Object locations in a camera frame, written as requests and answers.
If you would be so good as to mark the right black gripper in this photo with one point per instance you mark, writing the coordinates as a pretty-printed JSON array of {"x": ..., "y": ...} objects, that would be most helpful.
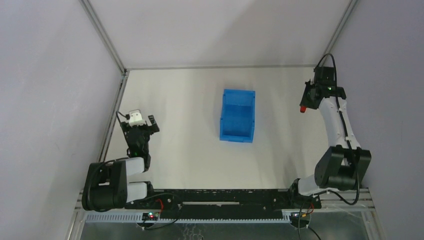
[{"x": 306, "y": 96}]

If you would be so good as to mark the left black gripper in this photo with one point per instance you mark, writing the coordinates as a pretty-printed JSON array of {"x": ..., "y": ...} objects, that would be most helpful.
[{"x": 142, "y": 129}]

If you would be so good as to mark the red black screwdriver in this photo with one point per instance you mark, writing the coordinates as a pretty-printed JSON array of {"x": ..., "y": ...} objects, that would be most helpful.
[{"x": 302, "y": 109}]

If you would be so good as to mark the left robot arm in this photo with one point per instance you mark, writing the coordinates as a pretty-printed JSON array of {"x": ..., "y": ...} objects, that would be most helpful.
[{"x": 107, "y": 186}]

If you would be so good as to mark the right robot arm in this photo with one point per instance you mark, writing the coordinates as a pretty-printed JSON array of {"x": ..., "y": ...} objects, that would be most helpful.
[{"x": 344, "y": 164}]

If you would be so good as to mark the blue plastic bin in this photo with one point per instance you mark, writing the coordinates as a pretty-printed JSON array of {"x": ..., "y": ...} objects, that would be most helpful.
[{"x": 237, "y": 120}]

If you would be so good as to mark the left controller board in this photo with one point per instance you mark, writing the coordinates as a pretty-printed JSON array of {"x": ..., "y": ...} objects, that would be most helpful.
[{"x": 150, "y": 216}]

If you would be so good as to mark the controller board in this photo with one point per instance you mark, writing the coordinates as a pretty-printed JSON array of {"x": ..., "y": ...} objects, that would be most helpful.
[
  {"x": 150, "y": 216},
  {"x": 295, "y": 216}
]

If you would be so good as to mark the right controller board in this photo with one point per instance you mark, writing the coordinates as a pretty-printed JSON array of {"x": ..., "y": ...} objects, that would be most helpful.
[{"x": 295, "y": 216}]

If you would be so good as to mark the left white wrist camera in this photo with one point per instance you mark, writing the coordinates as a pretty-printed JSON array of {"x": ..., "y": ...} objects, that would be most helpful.
[{"x": 136, "y": 118}]

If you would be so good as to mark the white slotted cable duct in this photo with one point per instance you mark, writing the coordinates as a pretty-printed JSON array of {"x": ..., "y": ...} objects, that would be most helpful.
[{"x": 138, "y": 217}]

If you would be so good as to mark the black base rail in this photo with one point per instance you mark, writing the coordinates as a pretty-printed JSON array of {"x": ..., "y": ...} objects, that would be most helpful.
[{"x": 224, "y": 203}]

